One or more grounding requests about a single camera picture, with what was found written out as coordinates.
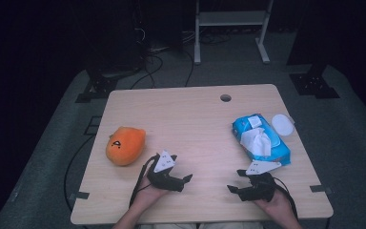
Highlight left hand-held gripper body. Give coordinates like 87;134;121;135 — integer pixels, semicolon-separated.
147;150;186;193

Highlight right hand-held gripper black cable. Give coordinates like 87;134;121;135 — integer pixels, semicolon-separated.
272;177;300;221

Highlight orange plush toy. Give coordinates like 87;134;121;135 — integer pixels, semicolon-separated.
105;126;148;167

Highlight person's right hand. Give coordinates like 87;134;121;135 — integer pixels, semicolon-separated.
253;189;295;221

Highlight grey tape strip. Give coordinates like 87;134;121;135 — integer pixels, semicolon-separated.
68;191;91;201
309;184;334;196

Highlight black stand base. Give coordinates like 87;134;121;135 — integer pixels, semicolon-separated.
289;63;341;100
74;68;119;104

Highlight person's left hand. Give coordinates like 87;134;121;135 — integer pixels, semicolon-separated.
135;176;170;209

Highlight white metal stand frame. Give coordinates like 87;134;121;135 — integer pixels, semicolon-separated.
193;0;275;66

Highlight black floor cable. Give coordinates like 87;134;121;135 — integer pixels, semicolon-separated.
63;135;96;213
130;52;165;91
182;49;195;88

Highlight white plastic pack lid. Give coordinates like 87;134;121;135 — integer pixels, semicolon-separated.
270;113;296;137

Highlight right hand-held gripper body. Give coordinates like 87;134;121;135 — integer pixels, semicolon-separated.
237;159;282;203

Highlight blue wet wipe pack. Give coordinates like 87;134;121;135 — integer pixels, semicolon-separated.
231;113;292;167

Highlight white wet wipe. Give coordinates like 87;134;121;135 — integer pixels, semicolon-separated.
239;127;273;157

